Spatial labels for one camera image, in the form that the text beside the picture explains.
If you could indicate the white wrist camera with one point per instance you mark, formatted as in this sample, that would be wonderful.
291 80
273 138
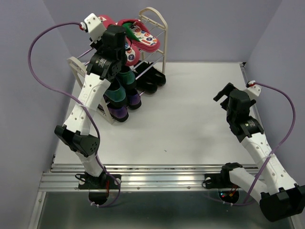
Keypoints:
94 27
253 91

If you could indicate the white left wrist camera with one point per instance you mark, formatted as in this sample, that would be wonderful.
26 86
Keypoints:
94 27

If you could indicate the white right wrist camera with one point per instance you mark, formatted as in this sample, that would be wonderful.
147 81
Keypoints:
253 91

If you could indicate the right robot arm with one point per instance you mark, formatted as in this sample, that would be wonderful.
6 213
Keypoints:
277 193

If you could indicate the cream metal shoe rack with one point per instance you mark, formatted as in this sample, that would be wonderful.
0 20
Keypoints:
158 27

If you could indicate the green loafer one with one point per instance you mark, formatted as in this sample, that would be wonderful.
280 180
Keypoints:
127 78
116 94

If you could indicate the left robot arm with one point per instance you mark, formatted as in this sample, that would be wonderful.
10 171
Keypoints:
101 70

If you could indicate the green loafer rear one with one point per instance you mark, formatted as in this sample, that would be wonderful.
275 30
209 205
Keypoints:
127 78

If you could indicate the pink sandal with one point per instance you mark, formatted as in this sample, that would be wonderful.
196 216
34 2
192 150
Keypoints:
139 35
131 51

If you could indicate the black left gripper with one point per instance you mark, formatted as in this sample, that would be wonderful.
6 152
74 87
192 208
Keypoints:
99 50

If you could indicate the aluminium mounting rail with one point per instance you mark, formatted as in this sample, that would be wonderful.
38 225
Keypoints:
134 178

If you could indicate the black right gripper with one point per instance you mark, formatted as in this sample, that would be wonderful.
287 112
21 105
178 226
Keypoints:
226 91

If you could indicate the green loafer front one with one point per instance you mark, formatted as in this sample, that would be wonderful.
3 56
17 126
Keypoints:
116 94

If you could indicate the purple loafer one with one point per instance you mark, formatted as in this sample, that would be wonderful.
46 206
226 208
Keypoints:
133 99
117 110

